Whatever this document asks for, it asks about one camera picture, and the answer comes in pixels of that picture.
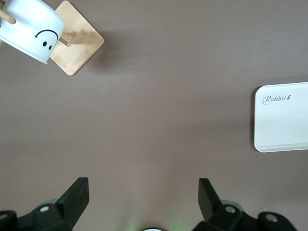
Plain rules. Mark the wooden mug tree stand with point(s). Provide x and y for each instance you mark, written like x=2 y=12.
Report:
x=79 y=55

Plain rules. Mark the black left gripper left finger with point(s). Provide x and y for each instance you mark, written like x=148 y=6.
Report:
x=72 y=202

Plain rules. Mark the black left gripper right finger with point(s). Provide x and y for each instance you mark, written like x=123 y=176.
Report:
x=209 y=204

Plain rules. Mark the white smiley face mug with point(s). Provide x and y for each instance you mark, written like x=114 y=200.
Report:
x=31 y=29

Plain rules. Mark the cream tray with Rabbit print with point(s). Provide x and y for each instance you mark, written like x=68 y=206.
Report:
x=284 y=125

